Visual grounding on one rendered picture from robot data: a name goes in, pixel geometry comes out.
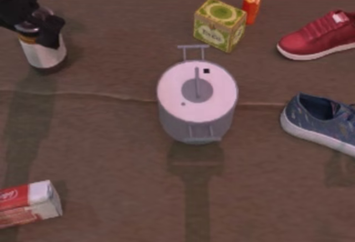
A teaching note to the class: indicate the white jar with label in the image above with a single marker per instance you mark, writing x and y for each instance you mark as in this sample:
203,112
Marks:
43,52

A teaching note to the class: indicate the round white grey device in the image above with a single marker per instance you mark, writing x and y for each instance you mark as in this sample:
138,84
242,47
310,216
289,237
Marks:
197,97

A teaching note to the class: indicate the green tea box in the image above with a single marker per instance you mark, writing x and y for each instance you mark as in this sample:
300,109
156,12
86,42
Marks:
219,25

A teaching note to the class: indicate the red and white box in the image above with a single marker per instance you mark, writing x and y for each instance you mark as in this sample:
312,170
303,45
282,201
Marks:
27,203

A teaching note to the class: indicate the orange juice carton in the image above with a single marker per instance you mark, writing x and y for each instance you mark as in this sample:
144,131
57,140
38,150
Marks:
253,3

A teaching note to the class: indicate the red sneaker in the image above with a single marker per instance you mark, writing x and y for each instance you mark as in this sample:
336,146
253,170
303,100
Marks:
319,36

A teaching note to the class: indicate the blue denim sneaker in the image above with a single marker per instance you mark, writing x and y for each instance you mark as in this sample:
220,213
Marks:
319,120

